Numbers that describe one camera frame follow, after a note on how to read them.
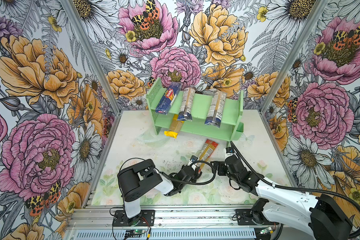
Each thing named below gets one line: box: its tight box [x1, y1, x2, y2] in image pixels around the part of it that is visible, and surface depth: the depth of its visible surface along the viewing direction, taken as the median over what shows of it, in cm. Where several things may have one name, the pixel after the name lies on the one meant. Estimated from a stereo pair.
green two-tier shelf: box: [146, 77, 244, 148], surface depth 89 cm
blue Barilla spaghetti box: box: [155, 82, 182, 115], surface depth 87 cm
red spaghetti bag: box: [197, 139, 219, 173], surface depth 96 cm
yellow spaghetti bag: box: [164, 114, 185, 139], surface depth 92 cm
